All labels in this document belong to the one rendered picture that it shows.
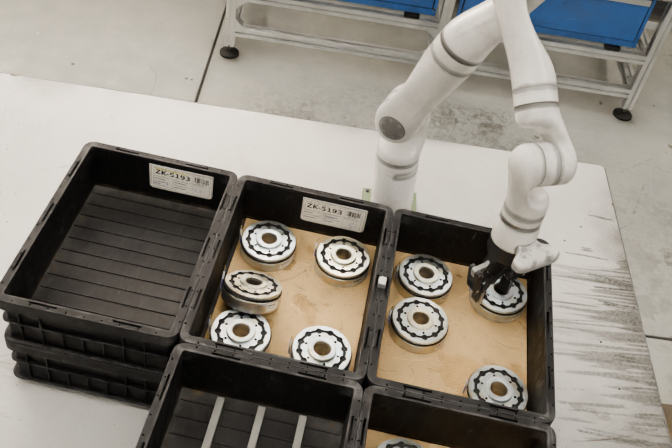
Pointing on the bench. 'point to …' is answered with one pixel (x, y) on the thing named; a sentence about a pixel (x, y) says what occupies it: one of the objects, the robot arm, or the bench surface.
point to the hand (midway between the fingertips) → (491, 290)
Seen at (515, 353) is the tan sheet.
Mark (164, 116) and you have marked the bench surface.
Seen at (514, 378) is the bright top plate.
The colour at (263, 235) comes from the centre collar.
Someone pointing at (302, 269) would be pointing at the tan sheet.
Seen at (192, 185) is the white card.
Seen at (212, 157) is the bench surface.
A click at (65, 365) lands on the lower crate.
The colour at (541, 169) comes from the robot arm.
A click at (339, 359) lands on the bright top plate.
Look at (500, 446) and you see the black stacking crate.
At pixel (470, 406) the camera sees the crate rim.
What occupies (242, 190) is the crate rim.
